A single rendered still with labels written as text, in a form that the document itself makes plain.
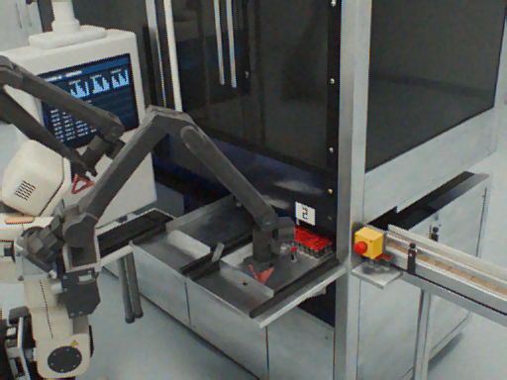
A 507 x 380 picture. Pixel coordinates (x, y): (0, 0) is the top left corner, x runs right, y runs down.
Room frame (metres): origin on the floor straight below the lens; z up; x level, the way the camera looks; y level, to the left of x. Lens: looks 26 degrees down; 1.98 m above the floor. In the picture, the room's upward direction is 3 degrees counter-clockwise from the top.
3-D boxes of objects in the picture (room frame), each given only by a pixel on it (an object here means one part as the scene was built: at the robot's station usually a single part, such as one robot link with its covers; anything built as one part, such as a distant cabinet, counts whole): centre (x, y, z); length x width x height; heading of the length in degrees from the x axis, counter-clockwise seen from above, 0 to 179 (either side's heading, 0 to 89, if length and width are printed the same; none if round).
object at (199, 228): (1.97, 0.12, 0.90); 0.34 x 0.26 x 0.04; 132
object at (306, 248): (1.75, -0.16, 0.90); 0.18 x 0.02 x 0.05; 42
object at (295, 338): (2.73, 0.02, 0.44); 2.06 x 1.00 x 0.88; 42
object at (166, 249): (1.79, 0.06, 0.87); 0.70 x 0.48 x 0.02; 42
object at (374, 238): (1.61, -0.37, 0.99); 0.08 x 0.07 x 0.07; 132
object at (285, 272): (1.70, -0.09, 0.90); 0.34 x 0.26 x 0.04; 132
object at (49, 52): (2.24, 0.66, 1.19); 0.50 x 0.19 x 0.78; 135
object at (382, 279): (1.63, -0.41, 0.87); 0.14 x 0.13 x 0.02; 132
